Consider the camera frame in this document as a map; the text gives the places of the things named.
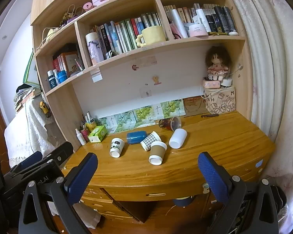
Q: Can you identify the white lace cloth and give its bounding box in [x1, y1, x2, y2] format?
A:
[4, 97, 57, 168]

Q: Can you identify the grey checkered paper cup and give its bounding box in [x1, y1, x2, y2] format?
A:
[140, 131, 162, 151]

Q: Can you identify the green framed picture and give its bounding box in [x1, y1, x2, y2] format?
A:
[24, 51, 40, 87]

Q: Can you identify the blue cup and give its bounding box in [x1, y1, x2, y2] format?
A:
[126, 131, 147, 145]

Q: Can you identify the white floral curtain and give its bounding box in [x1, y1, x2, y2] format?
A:
[222, 0, 293, 234]

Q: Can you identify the wooden bookshelf desk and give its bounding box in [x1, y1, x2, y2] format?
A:
[30, 0, 276, 225]

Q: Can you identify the blue jar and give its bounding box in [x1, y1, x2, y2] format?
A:
[57, 71, 68, 84]

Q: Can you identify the white hanging label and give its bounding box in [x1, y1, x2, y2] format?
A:
[90, 69, 103, 83]

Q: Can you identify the brown sleeve paper cup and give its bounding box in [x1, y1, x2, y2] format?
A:
[148, 141, 168, 165]

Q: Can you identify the plain white cup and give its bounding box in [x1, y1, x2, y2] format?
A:
[169, 128, 188, 149]

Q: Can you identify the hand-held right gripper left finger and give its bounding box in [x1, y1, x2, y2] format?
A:
[18, 152, 98, 234]

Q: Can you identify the row of pale books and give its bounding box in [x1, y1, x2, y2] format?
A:
[163, 4, 198, 26]

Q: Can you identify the brown gift bag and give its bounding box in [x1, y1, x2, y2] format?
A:
[60, 4, 85, 27]

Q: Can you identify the yellow green bottle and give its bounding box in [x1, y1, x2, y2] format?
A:
[85, 117, 97, 132]

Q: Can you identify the white tube bottle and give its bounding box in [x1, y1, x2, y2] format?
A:
[170, 8, 188, 39]

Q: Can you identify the beige printed storage box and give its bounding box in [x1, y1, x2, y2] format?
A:
[204, 86, 236, 115]

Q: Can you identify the yellow ceramic mug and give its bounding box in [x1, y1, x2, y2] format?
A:
[135, 26, 167, 48]

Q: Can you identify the dark blue bottle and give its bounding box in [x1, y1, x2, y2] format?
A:
[47, 70, 57, 90]

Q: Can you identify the brown round print board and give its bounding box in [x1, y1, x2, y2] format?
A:
[184, 97, 207, 117]

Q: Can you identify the green tissue box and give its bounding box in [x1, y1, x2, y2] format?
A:
[88, 125, 108, 143]

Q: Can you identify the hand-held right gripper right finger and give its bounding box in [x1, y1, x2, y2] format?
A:
[198, 152, 283, 234]

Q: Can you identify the stack of papers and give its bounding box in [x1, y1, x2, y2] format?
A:
[13, 84, 41, 113]

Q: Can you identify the brown haired rag doll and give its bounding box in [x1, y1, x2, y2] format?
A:
[204, 45, 232, 82]

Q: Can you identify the yellow toy figure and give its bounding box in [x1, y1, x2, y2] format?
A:
[39, 101, 49, 118]

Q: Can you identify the pink box with dots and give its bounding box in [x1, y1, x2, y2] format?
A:
[201, 78, 221, 90]

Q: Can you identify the pink cream jar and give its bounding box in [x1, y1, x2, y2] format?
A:
[188, 24, 209, 38]

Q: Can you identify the white floral tumbler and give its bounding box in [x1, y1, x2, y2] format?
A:
[85, 32, 105, 66]

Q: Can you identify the white leaf print cup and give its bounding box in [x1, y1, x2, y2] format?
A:
[109, 138, 125, 158]

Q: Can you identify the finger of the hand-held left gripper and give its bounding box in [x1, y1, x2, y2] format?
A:
[11, 151, 43, 174]
[40, 141, 74, 170]

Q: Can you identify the row of blue green books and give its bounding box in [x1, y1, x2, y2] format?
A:
[95, 11, 163, 54]

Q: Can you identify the dark red clear cup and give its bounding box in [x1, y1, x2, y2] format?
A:
[158, 116, 182, 131]

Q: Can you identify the black bottle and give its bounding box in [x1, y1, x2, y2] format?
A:
[222, 6, 236, 33]
[213, 6, 227, 33]

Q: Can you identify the blue round stool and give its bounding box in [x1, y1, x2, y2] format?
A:
[172, 196, 194, 207]

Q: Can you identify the white spray bottle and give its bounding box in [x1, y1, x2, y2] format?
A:
[75, 128, 87, 146]

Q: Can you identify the red book set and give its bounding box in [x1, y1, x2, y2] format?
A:
[52, 51, 85, 77]

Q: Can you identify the leaf print tissue packet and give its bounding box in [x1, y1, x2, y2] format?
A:
[114, 111, 135, 130]
[99, 116, 118, 133]
[133, 105, 155, 127]
[160, 99, 186, 119]

